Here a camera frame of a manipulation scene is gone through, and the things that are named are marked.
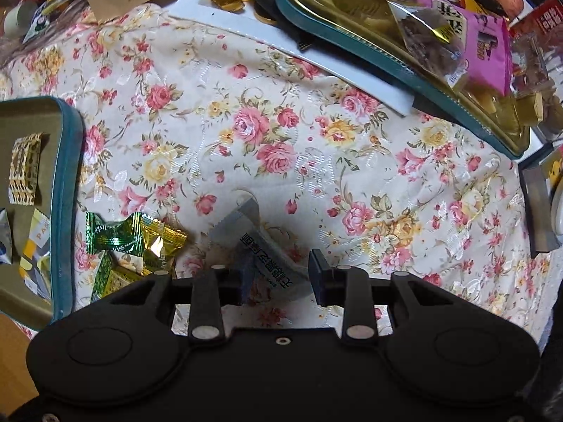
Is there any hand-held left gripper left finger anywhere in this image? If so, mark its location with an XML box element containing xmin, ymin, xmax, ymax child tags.
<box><xmin>106</xmin><ymin>258</ymin><xmax>259</xmax><ymax>346</ymax></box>

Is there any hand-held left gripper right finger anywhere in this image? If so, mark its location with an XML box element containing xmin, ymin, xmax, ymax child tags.
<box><xmin>308</xmin><ymin>249</ymin><xmax>456</xmax><ymax>347</ymax></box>

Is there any grey snack packet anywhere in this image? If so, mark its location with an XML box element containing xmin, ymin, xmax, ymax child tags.
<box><xmin>208</xmin><ymin>198</ymin><xmax>314</xmax><ymax>300</ymax></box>

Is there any yellow green snack packet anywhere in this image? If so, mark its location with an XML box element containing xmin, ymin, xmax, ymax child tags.
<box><xmin>90</xmin><ymin>252</ymin><xmax>154</xmax><ymax>303</ymax></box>

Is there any green candy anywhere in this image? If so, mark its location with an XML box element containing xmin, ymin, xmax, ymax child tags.
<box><xmin>85</xmin><ymin>212</ymin><xmax>146</xmax><ymax>256</ymax></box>

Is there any yellow white snack packet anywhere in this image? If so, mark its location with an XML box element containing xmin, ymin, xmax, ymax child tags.
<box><xmin>17</xmin><ymin>209</ymin><xmax>52</xmax><ymax>300</ymax></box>

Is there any blue rimmed tin tray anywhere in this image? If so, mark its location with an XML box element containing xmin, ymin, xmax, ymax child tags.
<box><xmin>0</xmin><ymin>96</ymin><xmax>85</xmax><ymax>331</ymax></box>

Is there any brown gold patterned candy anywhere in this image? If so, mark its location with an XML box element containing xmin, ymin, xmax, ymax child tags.
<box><xmin>8</xmin><ymin>133</ymin><xmax>44</xmax><ymax>206</ymax></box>

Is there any floral tablecloth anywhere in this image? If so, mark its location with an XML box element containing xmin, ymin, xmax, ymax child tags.
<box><xmin>0</xmin><ymin>2</ymin><xmax>563</xmax><ymax>344</ymax></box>

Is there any dark framed picture box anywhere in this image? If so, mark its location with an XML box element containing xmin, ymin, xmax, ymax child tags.
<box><xmin>518</xmin><ymin>143</ymin><xmax>563</xmax><ymax>259</ymax></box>

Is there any white flat board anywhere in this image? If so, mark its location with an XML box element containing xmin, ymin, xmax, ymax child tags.
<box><xmin>168</xmin><ymin>0</ymin><xmax>416</xmax><ymax>117</ymax></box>

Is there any teal tin with gold insert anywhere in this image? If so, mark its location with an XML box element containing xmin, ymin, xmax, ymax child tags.
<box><xmin>275</xmin><ymin>0</ymin><xmax>539</xmax><ymax>159</ymax></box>

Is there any clear dried fruit packet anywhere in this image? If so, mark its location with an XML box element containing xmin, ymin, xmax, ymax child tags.
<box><xmin>387</xmin><ymin>0</ymin><xmax>470</xmax><ymax>89</ymax></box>

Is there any pink snack packet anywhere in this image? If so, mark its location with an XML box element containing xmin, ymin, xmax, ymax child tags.
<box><xmin>416</xmin><ymin>0</ymin><xmax>514</xmax><ymax>96</ymax></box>

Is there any red carton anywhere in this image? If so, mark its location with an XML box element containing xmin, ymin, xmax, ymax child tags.
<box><xmin>508</xmin><ymin>0</ymin><xmax>563</xmax><ymax>42</ymax></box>

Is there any white tape roll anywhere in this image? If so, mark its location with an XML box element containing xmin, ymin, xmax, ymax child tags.
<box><xmin>4</xmin><ymin>1</ymin><xmax>39</xmax><ymax>38</ymax></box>

